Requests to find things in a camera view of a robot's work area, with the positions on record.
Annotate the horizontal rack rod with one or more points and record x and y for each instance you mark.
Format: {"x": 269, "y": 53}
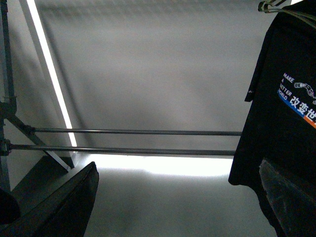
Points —
{"x": 137, "y": 132}
{"x": 124, "y": 150}

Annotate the lower horizontal rack rod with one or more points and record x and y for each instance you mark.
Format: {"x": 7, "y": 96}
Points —
{"x": 124, "y": 150}

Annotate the upper horizontal rack rod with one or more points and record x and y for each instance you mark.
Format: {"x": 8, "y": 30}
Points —
{"x": 137, "y": 132}

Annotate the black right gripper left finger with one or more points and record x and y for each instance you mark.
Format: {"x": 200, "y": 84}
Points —
{"x": 65, "y": 213}

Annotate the grey metal drying rack frame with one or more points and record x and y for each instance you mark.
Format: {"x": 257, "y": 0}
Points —
{"x": 8, "y": 108}

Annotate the black printed t-shirt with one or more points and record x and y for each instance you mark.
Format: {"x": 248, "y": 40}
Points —
{"x": 281, "y": 124}

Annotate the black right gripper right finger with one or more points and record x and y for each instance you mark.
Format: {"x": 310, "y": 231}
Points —
{"x": 292, "y": 199}

